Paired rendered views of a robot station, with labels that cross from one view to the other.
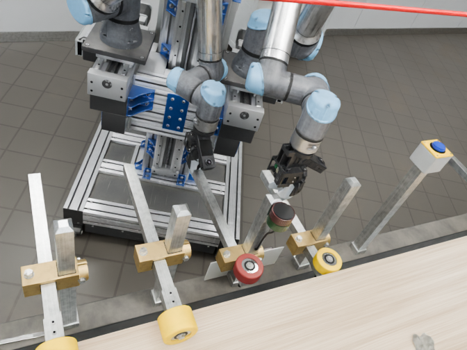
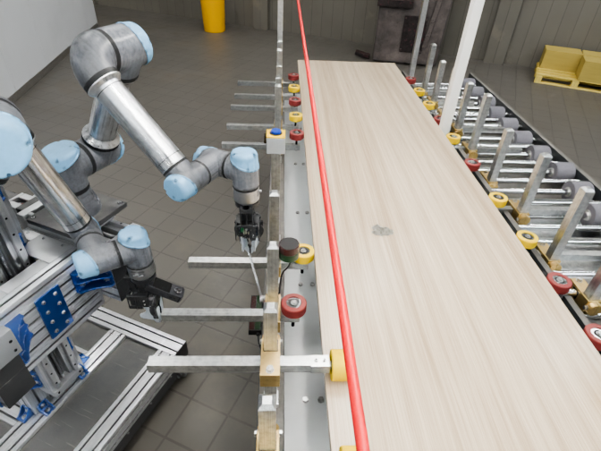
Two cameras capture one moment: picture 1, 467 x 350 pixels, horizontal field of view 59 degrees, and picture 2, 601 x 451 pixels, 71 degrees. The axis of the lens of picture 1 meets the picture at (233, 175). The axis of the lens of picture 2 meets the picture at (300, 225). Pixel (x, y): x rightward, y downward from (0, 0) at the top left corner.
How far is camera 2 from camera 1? 65 cm
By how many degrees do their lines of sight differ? 43
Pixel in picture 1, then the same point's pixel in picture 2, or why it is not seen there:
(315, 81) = (212, 152)
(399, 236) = not seen: hidden behind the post
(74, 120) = not seen: outside the picture
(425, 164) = (281, 147)
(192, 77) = (100, 246)
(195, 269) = (181, 404)
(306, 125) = (249, 180)
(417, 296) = (345, 217)
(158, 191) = (77, 403)
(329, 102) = (251, 152)
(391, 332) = (368, 242)
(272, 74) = (191, 172)
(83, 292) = not seen: outside the picture
